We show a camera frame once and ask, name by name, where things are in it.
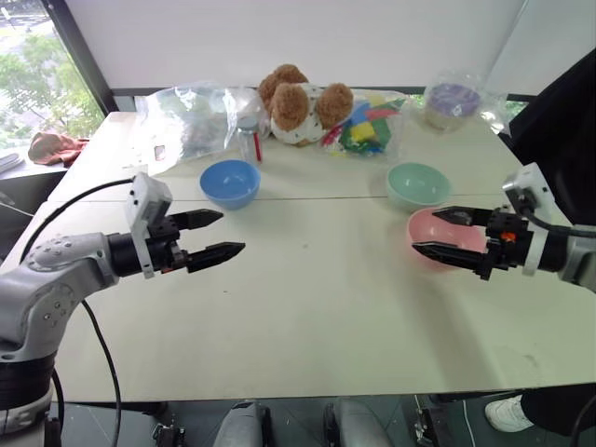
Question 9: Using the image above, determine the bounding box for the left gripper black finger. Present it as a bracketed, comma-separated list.
[185, 241, 247, 275]
[178, 209, 225, 232]

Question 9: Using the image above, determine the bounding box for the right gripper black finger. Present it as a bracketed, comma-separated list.
[430, 205, 494, 228]
[411, 240, 490, 275]

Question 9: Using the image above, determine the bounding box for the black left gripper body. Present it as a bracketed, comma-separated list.
[147, 213, 191, 276]

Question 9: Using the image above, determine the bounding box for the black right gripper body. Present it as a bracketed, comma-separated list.
[478, 206, 533, 281]

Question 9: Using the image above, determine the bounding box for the pink-red plastic bowl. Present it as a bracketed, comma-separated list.
[406, 207, 491, 274]

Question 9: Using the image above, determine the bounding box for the blue plastic bowl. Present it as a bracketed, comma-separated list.
[199, 158, 263, 211]

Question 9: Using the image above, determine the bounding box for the green plastic bowl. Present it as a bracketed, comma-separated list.
[385, 161, 454, 213]

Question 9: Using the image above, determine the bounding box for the small clear jar, red content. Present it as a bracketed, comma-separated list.
[237, 117, 264, 165]

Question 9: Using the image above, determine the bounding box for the large clear plastic bag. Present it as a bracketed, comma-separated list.
[134, 82, 270, 163]

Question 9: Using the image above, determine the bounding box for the clear bag with purple tub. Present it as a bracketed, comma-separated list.
[420, 69, 509, 137]

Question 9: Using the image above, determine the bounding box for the bag of coloured blocks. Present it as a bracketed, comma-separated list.
[318, 89, 412, 162]

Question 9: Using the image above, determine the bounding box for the person in black clothing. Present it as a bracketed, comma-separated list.
[506, 46, 596, 439]

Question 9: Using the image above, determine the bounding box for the brown and white teddy bear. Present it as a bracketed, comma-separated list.
[257, 63, 356, 148]

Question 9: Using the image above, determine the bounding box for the brown crumpled cloth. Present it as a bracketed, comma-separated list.
[27, 130, 90, 169]

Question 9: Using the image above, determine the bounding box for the white sneaker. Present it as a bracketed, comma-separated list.
[484, 395, 535, 434]

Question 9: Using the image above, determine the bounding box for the grey rounded shape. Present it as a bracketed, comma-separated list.
[323, 400, 393, 447]
[217, 400, 273, 447]

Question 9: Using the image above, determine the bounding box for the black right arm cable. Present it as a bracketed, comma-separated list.
[520, 198, 596, 239]

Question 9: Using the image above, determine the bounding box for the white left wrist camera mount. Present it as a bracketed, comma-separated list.
[126, 171, 174, 280]

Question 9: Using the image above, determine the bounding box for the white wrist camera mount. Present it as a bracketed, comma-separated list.
[501, 162, 558, 277]
[126, 171, 174, 280]

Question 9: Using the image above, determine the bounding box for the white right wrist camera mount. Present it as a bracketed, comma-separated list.
[501, 162, 558, 277]

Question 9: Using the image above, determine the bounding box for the thin white cable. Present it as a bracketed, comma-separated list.
[460, 398, 472, 447]

